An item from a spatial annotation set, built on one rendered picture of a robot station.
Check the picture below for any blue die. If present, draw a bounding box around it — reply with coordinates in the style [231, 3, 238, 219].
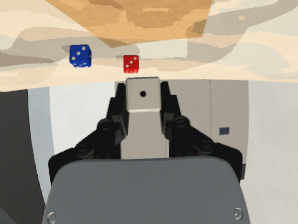
[69, 44, 92, 68]

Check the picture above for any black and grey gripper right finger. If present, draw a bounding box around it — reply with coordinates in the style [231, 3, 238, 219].
[160, 81, 243, 183]

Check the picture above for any tan mat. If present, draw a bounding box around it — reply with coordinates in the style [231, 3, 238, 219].
[45, 0, 212, 48]

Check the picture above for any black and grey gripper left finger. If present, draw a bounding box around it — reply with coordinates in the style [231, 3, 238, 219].
[48, 83, 130, 186]

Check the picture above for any red die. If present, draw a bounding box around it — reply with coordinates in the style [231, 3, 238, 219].
[123, 55, 139, 73]

